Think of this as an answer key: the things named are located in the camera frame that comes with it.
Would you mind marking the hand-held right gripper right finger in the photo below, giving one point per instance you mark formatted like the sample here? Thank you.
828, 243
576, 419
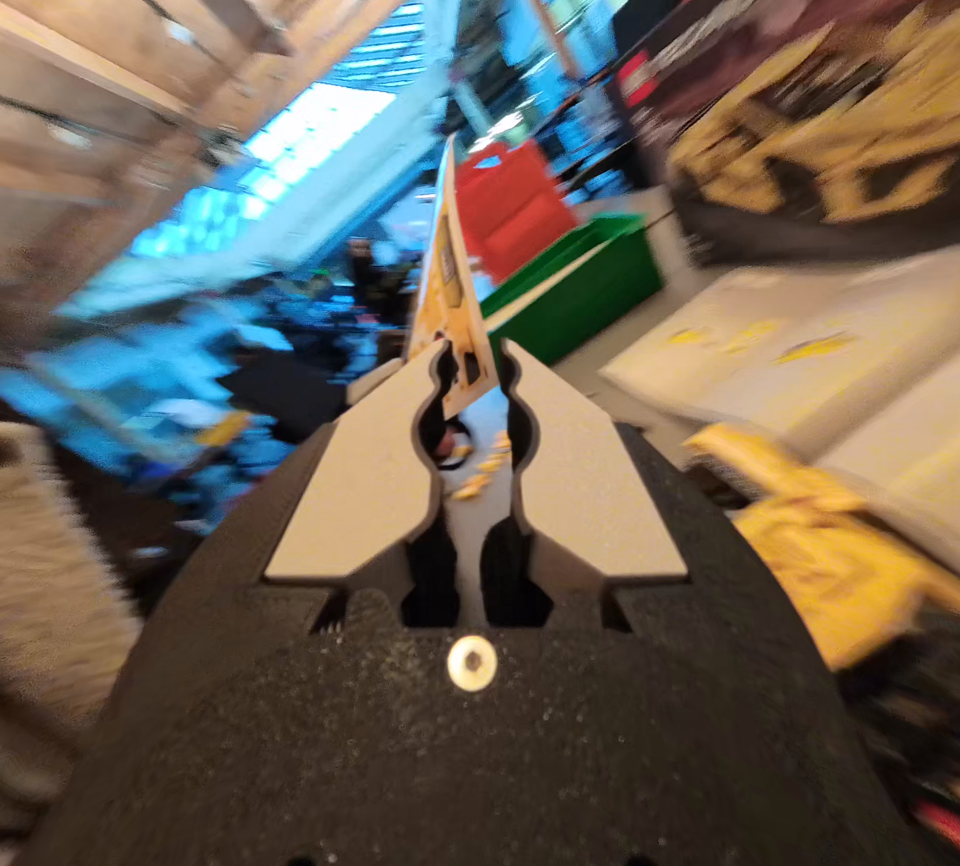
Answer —
600, 506

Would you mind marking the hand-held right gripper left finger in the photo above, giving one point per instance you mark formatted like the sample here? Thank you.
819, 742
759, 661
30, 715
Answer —
353, 506

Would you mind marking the yellow brick car model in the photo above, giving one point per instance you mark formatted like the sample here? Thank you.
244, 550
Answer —
825, 551

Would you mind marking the printed paper sheet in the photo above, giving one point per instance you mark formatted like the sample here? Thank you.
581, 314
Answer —
450, 266

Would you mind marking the green plastic bin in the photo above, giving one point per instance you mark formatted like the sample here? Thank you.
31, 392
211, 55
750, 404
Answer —
585, 288

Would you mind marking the open instruction booklet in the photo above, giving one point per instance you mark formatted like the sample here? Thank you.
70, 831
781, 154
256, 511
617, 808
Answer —
795, 371

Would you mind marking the fleece-lined jacket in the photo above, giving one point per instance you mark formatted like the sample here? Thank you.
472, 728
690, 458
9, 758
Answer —
60, 611

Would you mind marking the red plastic container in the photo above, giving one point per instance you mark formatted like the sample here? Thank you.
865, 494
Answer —
518, 206

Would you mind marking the skylight window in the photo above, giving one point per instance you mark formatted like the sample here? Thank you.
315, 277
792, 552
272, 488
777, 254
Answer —
300, 153

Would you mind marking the toy car box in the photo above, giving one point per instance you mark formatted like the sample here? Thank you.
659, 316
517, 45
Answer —
810, 86

